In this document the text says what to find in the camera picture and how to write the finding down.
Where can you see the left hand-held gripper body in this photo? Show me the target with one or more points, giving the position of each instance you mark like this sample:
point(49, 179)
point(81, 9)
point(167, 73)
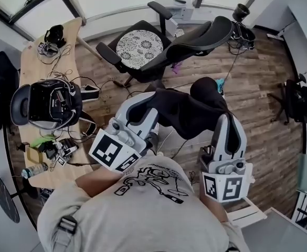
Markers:
point(131, 130)

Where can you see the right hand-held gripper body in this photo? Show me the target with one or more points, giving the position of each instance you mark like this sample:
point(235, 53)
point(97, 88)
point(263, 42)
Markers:
point(225, 167)

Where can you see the black clothing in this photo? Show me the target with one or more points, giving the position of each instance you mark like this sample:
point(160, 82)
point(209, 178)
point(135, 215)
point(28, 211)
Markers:
point(190, 109)

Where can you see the person's left forearm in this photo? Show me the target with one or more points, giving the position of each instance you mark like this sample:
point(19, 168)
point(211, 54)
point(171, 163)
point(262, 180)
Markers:
point(98, 182)

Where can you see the person's right forearm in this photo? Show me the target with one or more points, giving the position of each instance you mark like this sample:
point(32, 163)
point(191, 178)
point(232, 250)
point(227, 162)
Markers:
point(213, 209)

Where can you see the black swivel chair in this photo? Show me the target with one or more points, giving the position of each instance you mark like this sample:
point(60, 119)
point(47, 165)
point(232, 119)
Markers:
point(302, 101)

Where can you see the white step stool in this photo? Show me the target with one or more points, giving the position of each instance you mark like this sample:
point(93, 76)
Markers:
point(247, 212)

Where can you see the black and white shoe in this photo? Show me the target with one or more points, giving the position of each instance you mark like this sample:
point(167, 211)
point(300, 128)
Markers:
point(90, 94)

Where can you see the purple toy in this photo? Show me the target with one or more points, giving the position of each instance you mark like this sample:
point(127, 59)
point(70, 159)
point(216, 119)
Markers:
point(177, 67)

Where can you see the round patterned seat cushion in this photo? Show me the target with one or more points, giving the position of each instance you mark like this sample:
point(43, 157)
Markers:
point(139, 48)

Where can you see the open black equipment bag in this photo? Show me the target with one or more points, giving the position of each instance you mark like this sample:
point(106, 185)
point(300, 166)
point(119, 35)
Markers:
point(52, 102)

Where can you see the teal toy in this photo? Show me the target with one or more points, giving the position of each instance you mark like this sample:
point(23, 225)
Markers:
point(219, 83)

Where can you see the person's grey printed shirt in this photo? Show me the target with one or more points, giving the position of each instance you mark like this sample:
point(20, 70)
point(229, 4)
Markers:
point(132, 219)

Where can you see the green cloth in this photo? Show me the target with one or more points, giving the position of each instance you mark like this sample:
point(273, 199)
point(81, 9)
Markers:
point(41, 140)

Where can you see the clear plastic water bottle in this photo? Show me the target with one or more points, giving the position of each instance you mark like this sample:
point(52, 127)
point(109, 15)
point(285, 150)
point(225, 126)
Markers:
point(35, 169)

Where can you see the white cabinet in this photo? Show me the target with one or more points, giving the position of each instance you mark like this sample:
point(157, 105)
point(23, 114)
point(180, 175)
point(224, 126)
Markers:
point(177, 9)

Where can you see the black remote control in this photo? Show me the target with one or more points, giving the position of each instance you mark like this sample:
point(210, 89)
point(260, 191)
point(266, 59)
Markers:
point(180, 1)

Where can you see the round black stool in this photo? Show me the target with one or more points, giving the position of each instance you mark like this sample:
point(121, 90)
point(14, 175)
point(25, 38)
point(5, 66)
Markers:
point(5, 201)

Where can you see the black bucket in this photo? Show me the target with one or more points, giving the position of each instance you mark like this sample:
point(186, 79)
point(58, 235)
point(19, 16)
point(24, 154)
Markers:
point(241, 10)

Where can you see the black and white camera device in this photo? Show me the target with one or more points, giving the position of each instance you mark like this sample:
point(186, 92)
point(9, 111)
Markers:
point(64, 148)

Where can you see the yellow hexagonal frame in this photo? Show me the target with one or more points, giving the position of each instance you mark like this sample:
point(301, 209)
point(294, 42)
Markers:
point(28, 155)

